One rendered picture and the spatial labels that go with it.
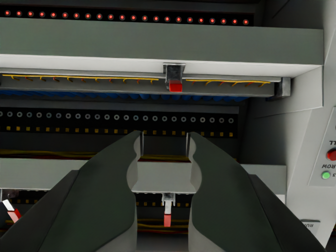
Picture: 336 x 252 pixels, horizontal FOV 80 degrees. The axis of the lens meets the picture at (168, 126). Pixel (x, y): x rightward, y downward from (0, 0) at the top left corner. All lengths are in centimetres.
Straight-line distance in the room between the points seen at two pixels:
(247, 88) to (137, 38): 18
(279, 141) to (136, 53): 26
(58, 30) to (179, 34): 14
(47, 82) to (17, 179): 15
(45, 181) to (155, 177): 17
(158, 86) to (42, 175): 22
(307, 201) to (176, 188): 21
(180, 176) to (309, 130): 19
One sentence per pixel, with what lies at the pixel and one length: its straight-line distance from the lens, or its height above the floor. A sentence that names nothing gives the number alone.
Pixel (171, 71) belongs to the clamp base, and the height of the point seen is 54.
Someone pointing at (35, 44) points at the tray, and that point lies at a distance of 30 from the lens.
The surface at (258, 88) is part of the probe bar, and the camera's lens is 34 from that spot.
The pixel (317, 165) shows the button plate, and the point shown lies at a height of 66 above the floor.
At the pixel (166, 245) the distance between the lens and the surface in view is 53.
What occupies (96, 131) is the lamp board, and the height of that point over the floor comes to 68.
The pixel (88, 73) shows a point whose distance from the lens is 32.
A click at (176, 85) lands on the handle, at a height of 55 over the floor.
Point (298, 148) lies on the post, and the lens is 34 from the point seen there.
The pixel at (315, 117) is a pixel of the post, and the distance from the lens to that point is 33.
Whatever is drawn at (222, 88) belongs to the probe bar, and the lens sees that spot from 33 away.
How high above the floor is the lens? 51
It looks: 20 degrees up
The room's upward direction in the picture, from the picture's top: 178 degrees counter-clockwise
